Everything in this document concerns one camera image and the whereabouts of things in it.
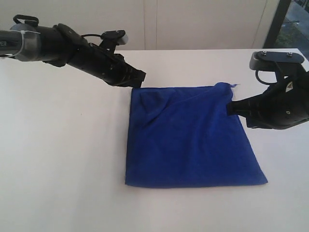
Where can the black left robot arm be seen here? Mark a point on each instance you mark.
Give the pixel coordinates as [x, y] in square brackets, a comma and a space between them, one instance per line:
[60, 45]

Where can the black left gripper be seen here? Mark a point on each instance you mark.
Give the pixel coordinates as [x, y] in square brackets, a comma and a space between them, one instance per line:
[99, 63]

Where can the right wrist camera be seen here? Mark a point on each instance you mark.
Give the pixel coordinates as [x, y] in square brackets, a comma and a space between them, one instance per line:
[272, 61]

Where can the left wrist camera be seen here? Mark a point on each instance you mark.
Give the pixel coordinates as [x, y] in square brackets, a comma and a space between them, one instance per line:
[114, 37]

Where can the blue towel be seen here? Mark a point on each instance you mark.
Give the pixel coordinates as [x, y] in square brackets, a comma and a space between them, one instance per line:
[182, 137]

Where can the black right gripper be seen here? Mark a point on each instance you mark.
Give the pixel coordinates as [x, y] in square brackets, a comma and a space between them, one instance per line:
[284, 104]

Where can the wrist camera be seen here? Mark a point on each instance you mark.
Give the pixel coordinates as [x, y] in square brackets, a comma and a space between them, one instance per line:
[272, 61]
[114, 37]

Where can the black metal post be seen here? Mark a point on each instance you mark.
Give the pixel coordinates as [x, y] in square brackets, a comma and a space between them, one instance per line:
[276, 24]

